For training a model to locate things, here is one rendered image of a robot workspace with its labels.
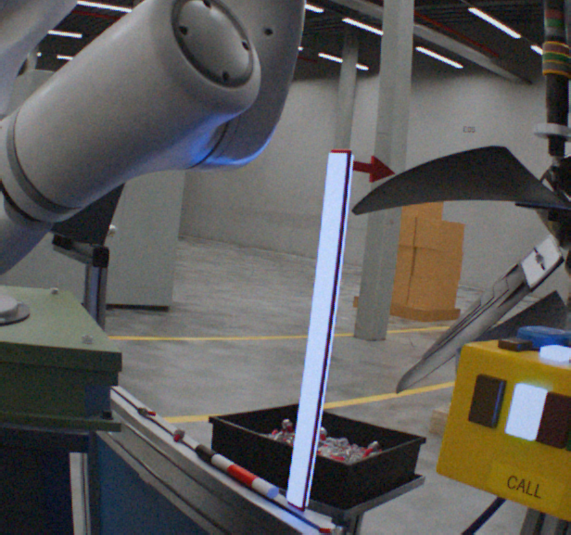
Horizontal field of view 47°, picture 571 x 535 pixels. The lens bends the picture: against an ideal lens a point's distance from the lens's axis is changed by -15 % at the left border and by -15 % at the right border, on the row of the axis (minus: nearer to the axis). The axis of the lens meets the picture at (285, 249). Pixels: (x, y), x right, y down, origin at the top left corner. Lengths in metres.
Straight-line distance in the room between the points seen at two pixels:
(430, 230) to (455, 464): 8.68
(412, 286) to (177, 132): 8.91
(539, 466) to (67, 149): 0.32
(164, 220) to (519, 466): 7.16
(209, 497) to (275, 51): 0.49
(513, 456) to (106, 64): 0.31
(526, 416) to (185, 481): 0.50
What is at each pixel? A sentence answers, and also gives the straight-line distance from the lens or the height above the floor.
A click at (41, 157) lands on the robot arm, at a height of 1.15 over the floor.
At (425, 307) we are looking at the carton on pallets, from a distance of 9.12.
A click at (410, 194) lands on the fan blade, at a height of 1.17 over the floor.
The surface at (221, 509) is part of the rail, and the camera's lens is 0.76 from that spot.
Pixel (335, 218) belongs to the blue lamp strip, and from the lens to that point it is 0.63.
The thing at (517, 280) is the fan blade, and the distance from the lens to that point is 0.98.
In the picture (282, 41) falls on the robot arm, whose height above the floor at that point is 1.24.
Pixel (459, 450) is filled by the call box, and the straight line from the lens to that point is 0.45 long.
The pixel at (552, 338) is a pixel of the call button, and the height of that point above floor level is 1.08.
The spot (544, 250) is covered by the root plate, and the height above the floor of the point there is 1.13.
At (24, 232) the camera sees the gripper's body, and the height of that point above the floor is 1.11.
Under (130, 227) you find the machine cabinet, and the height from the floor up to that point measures 0.81.
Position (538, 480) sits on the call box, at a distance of 0.41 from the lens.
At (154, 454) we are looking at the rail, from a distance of 0.89.
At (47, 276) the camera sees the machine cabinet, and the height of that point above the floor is 0.29.
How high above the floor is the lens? 1.14
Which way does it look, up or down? 3 degrees down
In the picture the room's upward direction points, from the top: 6 degrees clockwise
